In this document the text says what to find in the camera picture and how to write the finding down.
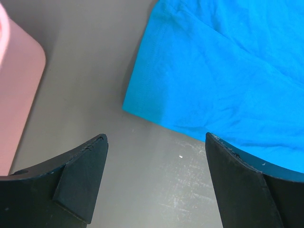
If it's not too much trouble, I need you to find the pink compartment tray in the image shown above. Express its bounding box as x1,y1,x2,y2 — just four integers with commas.
0,6,46,176

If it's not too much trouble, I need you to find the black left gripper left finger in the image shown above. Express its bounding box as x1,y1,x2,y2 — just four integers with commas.
0,134,108,228

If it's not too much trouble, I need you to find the blue t shirt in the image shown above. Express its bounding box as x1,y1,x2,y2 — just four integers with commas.
123,0,304,172

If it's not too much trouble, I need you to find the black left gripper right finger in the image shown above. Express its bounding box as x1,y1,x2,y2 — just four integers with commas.
205,133,304,228

